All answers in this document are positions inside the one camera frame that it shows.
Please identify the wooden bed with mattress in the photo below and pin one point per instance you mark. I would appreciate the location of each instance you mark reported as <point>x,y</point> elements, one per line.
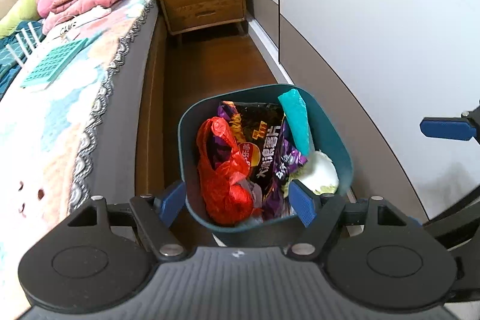
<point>113,159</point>

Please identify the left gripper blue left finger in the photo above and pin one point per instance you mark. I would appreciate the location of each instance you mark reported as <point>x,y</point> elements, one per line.
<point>170,203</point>

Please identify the teal plaid quilt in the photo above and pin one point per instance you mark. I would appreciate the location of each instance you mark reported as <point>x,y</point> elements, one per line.
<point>15,50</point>

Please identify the white printed t-shirt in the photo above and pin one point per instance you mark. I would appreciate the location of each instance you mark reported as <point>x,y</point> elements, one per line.
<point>65,27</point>

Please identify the purple chip bag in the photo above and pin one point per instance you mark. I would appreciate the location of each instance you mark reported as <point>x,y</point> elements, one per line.
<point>261,130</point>

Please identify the orange plastic bag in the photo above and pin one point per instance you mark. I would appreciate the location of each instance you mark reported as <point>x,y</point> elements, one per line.
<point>226,201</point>

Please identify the teal white wet wipes pack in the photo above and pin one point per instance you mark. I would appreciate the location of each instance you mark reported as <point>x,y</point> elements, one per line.
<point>296,113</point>

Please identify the green pillow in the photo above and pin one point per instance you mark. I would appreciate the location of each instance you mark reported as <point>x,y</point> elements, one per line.
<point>23,10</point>

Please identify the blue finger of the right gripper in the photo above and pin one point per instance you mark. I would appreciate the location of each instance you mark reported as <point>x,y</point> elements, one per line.
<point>448,128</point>

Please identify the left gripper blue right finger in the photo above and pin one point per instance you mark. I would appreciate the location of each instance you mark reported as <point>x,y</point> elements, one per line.
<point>304,202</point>

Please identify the dark teal trash bin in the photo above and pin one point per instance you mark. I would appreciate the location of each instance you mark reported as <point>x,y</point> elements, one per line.
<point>280,230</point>

